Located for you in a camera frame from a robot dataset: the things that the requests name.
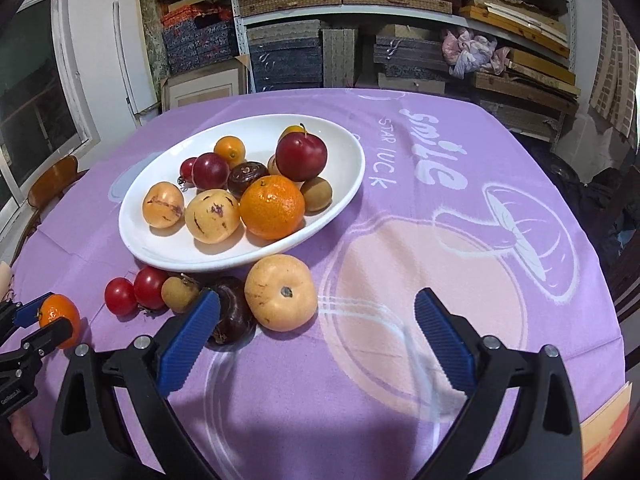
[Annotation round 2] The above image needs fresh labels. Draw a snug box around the white metal shelf rack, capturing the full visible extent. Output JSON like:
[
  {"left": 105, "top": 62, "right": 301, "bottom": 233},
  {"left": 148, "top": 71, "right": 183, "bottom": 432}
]
[{"left": 227, "top": 0, "right": 576, "bottom": 96}]

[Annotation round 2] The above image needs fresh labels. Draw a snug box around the window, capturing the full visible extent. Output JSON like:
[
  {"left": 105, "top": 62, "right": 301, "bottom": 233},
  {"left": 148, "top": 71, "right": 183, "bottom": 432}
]
[{"left": 0, "top": 0, "right": 101, "bottom": 226}]

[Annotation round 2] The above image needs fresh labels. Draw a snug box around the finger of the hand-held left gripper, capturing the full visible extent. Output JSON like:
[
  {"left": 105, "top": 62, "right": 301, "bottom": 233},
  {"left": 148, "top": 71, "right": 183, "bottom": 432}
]
[
  {"left": 20, "top": 316, "right": 74, "bottom": 358},
  {"left": 0, "top": 292, "right": 55, "bottom": 341}
]

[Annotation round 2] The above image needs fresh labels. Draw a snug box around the stack of dark blue boxes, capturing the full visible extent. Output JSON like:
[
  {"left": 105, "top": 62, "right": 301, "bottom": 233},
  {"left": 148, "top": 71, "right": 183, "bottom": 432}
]
[{"left": 247, "top": 40, "right": 323, "bottom": 92}]

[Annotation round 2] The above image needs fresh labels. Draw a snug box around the green patterned board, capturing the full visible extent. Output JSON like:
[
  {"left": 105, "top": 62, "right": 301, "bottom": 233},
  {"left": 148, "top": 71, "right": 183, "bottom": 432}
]
[{"left": 137, "top": 0, "right": 171, "bottom": 91}]

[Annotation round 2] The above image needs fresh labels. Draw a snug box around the stack of dark grey boxes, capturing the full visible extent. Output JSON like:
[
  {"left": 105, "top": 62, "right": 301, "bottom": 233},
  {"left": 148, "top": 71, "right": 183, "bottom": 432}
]
[{"left": 374, "top": 35, "right": 451, "bottom": 78}]

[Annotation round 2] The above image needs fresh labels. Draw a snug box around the dark cloth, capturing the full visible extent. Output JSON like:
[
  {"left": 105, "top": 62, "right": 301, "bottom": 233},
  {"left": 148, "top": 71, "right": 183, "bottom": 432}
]
[{"left": 525, "top": 135, "right": 640, "bottom": 321}]

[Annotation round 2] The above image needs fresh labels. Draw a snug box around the dark red plum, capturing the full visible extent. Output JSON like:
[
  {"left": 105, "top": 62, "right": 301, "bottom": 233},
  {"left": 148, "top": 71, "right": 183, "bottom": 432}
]
[
  {"left": 275, "top": 131, "right": 329, "bottom": 183},
  {"left": 192, "top": 152, "right": 230, "bottom": 188}
]

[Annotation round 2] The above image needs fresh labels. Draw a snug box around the dark brown water chestnut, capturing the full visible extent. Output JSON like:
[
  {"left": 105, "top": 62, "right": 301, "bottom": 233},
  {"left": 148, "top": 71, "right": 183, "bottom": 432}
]
[
  {"left": 204, "top": 276, "right": 258, "bottom": 346},
  {"left": 227, "top": 161, "right": 271, "bottom": 198}
]

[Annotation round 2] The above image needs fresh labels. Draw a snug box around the tan paper envelope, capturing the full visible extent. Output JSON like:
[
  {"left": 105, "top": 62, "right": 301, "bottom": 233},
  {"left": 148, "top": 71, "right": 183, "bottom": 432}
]
[{"left": 580, "top": 381, "right": 633, "bottom": 478}]

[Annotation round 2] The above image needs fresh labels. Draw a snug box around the small purple-marked pepino melon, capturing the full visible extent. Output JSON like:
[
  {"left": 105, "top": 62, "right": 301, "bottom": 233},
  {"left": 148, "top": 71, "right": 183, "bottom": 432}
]
[{"left": 142, "top": 181, "right": 185, "bottom": 231}]

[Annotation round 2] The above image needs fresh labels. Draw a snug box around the white oval plate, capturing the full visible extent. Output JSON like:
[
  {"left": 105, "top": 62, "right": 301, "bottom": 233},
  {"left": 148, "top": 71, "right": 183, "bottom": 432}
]
[{"left": 118, "top": 114, "right": 366, "bottom": 273}]

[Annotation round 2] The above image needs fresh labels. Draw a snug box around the white board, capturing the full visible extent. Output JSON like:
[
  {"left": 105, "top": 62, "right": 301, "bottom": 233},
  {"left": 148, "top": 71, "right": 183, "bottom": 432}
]
[{"left": 112, "top": 0, "right": 163, "bottom": 128}]

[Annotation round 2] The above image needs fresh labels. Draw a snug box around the wooden chair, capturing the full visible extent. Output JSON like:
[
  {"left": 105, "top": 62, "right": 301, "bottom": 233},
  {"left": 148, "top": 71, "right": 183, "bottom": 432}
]
[{"left": 12, "top": 155, "right": 88, "bottom": 261}]

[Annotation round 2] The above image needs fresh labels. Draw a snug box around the beige picture frame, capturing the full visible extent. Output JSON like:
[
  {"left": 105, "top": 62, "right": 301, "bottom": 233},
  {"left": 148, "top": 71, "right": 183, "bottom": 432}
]
[{"left": 160, "top": 57, "right": 248, "bottom": 113}]

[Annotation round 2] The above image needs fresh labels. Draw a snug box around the brown longan with stem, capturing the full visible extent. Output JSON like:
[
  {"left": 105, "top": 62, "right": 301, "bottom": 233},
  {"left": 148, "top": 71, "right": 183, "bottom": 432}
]
[{"left": 161, "top": 275, "right": 202, "bottom": 312}]

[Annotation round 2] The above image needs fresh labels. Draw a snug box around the stack of blue patterned boxes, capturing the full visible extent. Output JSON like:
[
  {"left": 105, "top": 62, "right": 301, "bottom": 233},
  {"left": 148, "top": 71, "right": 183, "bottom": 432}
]
[{"left": 161, "top": 5, "right": 238, "bottom": 76}]

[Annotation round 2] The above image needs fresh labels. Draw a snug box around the orange tangerine with green stem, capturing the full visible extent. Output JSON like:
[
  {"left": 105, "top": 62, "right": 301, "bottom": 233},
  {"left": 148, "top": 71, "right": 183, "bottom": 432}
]
[{"left": 38, "top": 294, "right": 82, "bottom": 350}]

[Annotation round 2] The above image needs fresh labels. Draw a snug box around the crumpled pink cloth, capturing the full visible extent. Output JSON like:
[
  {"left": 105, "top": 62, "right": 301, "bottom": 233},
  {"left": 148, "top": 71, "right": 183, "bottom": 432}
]
[{"left": 440, "top": 27, "right": 511, "bottom": 78}]

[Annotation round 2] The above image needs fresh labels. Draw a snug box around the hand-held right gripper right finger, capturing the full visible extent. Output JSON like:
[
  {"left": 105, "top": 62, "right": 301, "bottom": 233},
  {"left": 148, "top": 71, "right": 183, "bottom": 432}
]
[{"left": 414, "top": 287, "right": 585, "bottom": 480}]

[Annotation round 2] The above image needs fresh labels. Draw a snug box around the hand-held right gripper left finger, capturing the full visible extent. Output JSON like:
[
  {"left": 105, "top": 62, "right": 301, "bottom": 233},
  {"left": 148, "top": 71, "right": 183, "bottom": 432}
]
[{"left": 48, "top": 289, "right": 222, "bottom": 480}]

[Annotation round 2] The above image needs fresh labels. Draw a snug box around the woven mat panel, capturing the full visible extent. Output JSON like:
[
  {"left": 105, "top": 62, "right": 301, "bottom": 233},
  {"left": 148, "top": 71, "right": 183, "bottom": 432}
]
[{"left": 590, "top": 0, "right": 640, "bottom": 137}]

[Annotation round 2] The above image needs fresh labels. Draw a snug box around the purple printed tablecloth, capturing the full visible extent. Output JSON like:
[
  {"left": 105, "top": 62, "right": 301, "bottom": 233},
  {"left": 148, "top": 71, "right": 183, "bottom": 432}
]
[{"left": 10, "top": 87, "right": 628, "bottom": 480}]

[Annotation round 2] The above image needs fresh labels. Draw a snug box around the stack of wooden frames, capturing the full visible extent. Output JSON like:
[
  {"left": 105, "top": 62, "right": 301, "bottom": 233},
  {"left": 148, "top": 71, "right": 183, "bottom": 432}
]
[{"left": 460, "top": 0, "right": 581, "bottom": 106}]

